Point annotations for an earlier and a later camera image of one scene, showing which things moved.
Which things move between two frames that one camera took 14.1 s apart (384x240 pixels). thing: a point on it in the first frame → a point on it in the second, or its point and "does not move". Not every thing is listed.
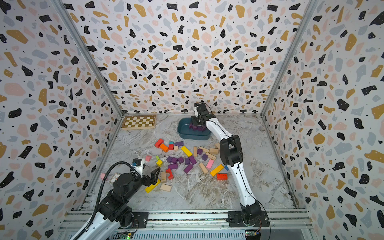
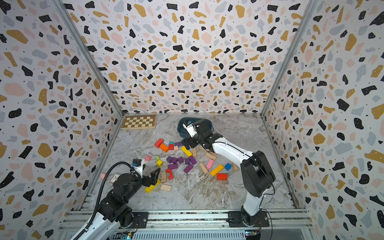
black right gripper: x=193 y=119 → x=191 y=143
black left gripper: x=153 y=179 does not move
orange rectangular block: x=164 y=147 does not move
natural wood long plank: x=203 y=168 does not move
